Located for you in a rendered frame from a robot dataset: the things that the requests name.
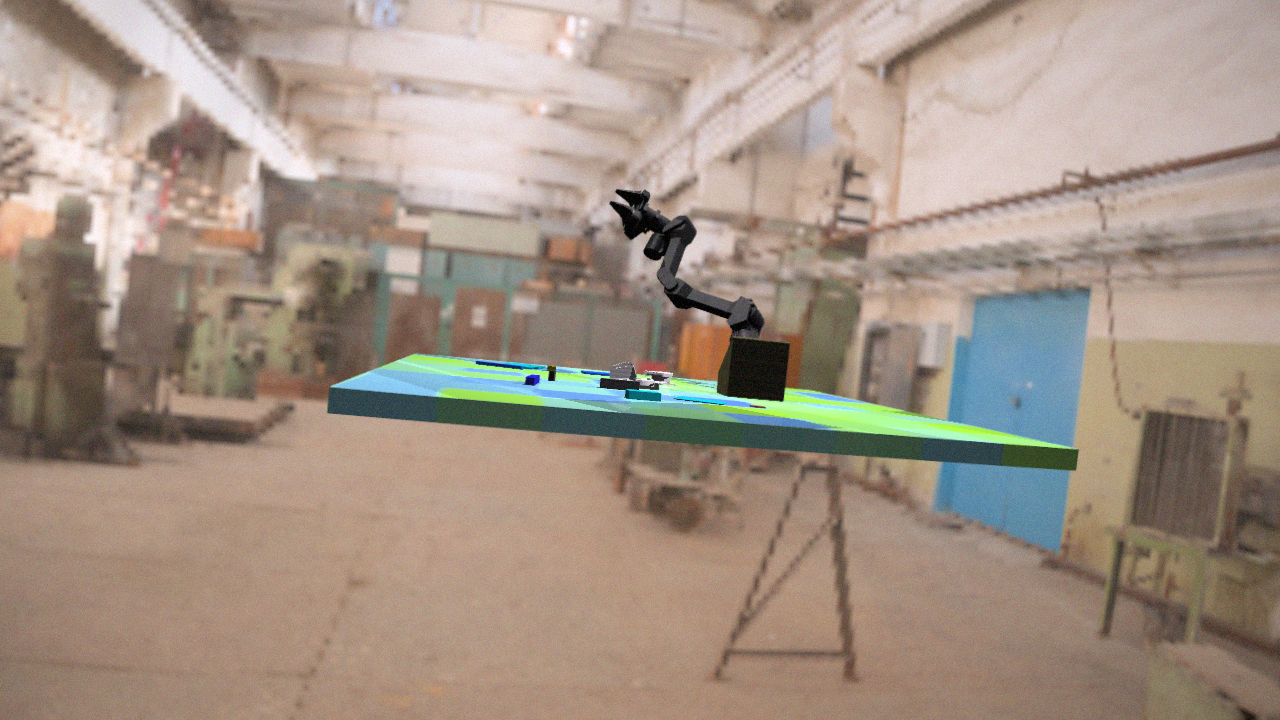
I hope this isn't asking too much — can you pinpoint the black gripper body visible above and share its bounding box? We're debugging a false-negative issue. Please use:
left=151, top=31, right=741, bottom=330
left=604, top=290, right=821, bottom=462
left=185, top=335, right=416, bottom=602
left=623, top=190, right=662, bottom=233

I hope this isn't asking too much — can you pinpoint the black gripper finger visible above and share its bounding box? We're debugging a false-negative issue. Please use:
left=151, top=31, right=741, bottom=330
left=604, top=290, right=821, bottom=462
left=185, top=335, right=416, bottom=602
left=614, top=190, right=643, bottom=208
left=609, top=201, right=635, bottom=225

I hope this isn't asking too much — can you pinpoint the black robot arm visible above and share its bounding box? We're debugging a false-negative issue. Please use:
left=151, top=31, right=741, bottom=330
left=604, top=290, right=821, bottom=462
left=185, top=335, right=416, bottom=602
left=643, top=217, right=765, bottom=342

